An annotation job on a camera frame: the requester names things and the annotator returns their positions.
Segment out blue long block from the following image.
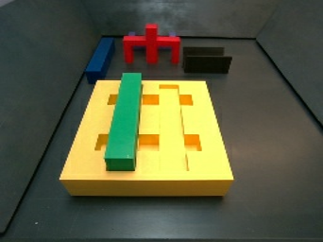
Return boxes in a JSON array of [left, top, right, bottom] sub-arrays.
[[84, 37, 115, 84]]

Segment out yellow slotted board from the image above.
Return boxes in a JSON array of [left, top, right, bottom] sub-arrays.
[[59, 80, 234, 197]]

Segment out green long block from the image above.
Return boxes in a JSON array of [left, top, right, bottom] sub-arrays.
[[104, 73, 142, 171]]

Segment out red cross-shaped block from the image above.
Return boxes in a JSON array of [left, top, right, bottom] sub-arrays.
[[123, 24, 180, 64]]

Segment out purple cross-shaped block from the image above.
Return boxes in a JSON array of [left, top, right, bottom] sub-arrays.
[[128, 31, 176, 37]]

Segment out black angle bracket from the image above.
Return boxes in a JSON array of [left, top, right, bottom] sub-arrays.
[[183, 46, 232, 74]]

